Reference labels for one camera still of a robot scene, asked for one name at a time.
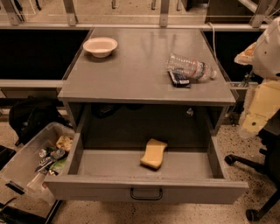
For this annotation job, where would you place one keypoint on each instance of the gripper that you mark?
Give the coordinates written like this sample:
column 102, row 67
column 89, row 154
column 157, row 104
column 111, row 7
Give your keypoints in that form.
column 268, row 58

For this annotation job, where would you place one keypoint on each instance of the yellow sponge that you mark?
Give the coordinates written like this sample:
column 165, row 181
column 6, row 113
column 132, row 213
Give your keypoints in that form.
column 153, row 155

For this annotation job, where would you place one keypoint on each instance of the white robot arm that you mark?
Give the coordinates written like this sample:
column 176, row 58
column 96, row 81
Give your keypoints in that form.
column 264, row 54

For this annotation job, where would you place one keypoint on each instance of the grey open top drawer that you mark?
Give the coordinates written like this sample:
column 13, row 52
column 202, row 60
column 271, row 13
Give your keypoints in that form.
column 104, row 162

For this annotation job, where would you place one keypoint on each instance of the clear plastic water bottle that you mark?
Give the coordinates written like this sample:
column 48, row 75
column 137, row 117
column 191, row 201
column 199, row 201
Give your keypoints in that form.
column 190, row 68

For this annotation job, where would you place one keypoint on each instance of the dark blue snack packet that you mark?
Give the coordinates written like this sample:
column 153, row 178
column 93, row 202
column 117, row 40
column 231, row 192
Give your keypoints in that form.
column 179, row 80

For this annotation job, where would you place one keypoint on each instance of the white bowl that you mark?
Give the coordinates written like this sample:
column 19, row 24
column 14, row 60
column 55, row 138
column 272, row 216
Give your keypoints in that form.
column 100, row 47

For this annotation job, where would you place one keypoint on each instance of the crumpled yellow snack bag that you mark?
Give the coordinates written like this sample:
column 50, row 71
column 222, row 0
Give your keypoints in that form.
column 64, row 143

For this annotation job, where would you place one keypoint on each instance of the clear plastic storage bin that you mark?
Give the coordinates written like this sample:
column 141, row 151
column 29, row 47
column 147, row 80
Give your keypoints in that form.
column 20, row 172

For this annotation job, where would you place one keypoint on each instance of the dark snack wrapper in bin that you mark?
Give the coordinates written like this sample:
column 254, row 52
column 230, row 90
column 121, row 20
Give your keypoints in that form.
column 52, row 158

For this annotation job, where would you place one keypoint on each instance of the black backpack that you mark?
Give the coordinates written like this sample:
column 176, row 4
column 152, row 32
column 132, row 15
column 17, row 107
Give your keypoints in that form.
column 30, row 116

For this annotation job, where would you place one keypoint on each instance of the black drawer handle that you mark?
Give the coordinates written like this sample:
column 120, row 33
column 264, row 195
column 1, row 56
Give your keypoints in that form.
column 146, row 194

